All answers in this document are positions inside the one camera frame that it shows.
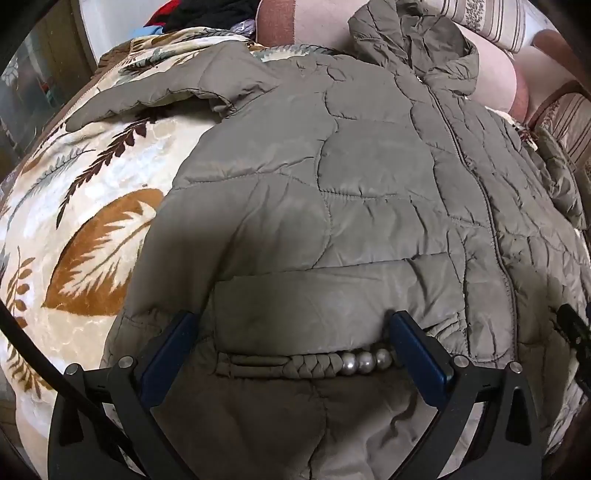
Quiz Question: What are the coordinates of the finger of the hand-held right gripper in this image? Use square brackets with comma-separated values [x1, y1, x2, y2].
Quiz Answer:
[554, 304, 591, 398]

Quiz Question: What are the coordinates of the black cable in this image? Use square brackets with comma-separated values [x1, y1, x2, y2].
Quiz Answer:
[0, 302, 144, 467]

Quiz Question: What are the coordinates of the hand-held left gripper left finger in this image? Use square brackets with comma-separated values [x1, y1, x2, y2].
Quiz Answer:
[48, 311, 209, 480]

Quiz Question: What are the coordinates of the pile of dark clothes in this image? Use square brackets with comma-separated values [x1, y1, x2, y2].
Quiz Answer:
[143, 0, 262, 35]

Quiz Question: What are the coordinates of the olive quilted jacket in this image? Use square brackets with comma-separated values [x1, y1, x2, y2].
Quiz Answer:
[69, 0, 591, 480]

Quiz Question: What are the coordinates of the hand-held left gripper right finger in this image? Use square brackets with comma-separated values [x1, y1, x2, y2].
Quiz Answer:
[387, 310, 543, 480]

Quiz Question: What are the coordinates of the leaf printed blanket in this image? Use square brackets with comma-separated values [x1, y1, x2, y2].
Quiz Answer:
[0, 25, 333, 480]

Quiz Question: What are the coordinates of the striped cushion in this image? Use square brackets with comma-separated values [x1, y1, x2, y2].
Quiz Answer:
[526, 90, 591, 185]
[434, 0, 546, 54]

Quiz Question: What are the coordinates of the wooden door with glass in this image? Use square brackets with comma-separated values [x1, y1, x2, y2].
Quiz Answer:
[0, 0, 100, 158]

